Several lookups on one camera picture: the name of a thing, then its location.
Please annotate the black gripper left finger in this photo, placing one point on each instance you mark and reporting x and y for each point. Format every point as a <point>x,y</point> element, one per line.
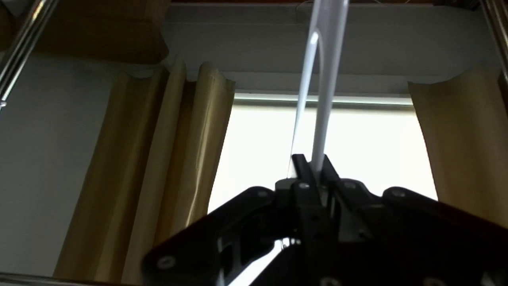
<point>313,226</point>

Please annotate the brown curtain at left edge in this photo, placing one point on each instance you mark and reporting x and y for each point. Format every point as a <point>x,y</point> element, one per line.
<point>466,131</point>

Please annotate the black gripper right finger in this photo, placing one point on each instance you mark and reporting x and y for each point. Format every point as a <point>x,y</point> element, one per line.
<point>345,202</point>

